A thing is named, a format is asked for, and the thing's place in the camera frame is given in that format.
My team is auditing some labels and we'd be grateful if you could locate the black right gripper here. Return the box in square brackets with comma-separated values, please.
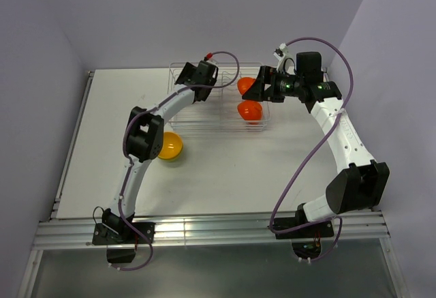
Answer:
[242, 65, 305, 103]

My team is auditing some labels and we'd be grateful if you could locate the orange bowl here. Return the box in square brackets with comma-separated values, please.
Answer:
[237, 76, 255, 95]

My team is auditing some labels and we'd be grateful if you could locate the orange bowl carried to rack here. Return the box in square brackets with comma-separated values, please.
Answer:
[237, 100, 263, 125]

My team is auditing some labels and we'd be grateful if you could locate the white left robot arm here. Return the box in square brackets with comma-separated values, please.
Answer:
[102, 61, 218, 243]

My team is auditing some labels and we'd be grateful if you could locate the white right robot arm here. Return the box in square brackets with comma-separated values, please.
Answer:
[243, 47, 390, 237]

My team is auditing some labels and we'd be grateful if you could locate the green bowl under yellow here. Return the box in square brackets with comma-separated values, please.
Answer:
[158, 145, 183, 162]

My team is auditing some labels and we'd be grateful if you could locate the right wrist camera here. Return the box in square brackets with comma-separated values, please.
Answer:
[273, 43, 295, 72]

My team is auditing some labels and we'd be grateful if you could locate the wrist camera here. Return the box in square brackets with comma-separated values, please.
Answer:
[203, 53, 219, 68]
[273, 43, 295, 72]

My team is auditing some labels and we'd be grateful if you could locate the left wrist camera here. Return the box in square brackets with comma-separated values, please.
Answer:
[203, 53, 219, 68]

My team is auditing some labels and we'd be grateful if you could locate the aluminium table edge rail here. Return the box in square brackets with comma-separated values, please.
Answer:
[32, 211, 390, 250]

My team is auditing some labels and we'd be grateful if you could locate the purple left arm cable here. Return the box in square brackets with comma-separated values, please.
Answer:
[108, 50, 240, 271]

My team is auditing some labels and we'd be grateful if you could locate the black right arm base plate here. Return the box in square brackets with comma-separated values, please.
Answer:
[272, 217, 334, 239]

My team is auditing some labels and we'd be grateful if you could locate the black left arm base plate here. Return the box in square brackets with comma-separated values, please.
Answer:
[92, 222, 155, 245]

